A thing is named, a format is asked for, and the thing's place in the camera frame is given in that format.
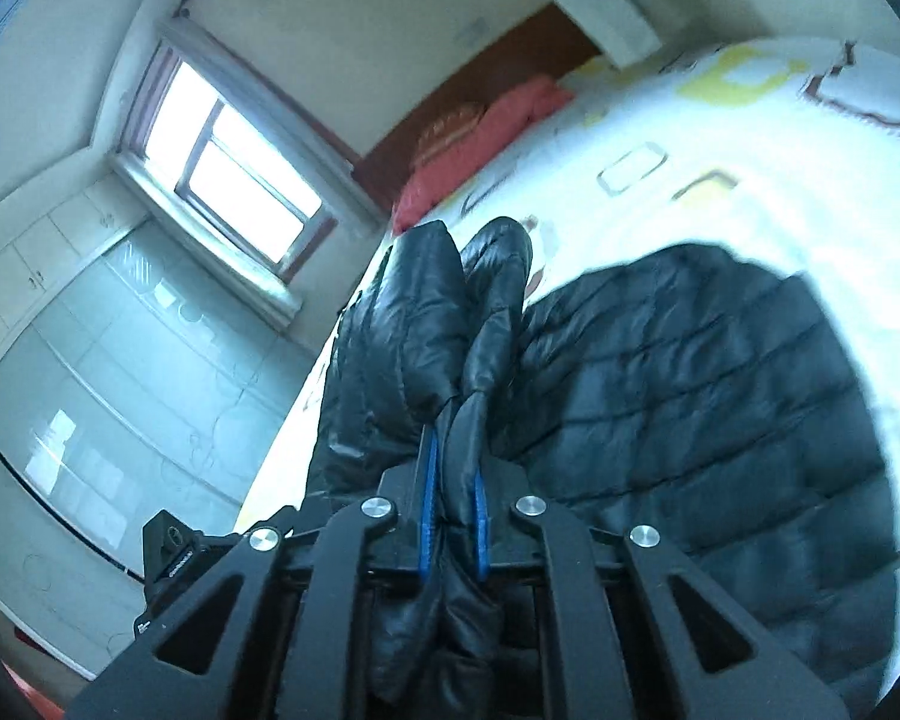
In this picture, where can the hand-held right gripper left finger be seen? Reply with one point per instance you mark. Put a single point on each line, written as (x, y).
(429, 510)

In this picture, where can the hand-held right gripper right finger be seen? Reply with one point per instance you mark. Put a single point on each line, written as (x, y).
(482, 532)

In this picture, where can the black puffer jacket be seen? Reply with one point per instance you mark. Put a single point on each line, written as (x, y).
(682, 405)

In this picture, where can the wardrobe with glass doors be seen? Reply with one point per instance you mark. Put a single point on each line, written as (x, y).
(120, 390)

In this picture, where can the red patterned cushion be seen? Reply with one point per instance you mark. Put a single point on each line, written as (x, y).
(446, 135)

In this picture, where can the red pillow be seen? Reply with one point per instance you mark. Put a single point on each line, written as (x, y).
(517, 109)

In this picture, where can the bed with white patterned sheet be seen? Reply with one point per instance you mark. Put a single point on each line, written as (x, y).
(720, 165)

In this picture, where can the brown wooden headboard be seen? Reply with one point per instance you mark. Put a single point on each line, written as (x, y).
(510, 60)

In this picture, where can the window with brown frame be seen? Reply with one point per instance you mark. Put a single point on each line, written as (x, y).
(240, 172)

